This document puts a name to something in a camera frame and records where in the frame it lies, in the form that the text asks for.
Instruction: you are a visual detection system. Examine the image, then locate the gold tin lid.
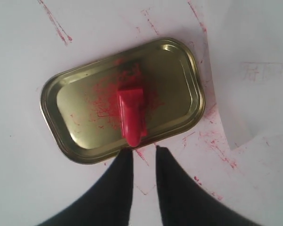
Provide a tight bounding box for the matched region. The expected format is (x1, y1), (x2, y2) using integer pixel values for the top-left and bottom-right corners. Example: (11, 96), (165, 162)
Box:
(40, 38), (205, 164)

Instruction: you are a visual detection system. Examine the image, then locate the white paper sheet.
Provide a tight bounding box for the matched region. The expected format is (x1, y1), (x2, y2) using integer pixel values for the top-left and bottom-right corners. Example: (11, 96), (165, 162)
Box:
(188, 0), (283, 149)

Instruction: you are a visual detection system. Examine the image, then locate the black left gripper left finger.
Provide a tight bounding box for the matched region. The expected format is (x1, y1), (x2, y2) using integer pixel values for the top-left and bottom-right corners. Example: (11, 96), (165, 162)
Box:
(40, 150), (133, 226)

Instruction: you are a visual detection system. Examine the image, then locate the red plastic stamp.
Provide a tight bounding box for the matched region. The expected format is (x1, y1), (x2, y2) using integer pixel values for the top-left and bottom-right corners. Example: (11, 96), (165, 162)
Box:
(117, 87), (147, 147)

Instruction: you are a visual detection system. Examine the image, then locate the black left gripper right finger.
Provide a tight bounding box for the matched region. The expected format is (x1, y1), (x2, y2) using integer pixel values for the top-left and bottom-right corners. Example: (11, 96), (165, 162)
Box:
(156, 146), (245, 226)

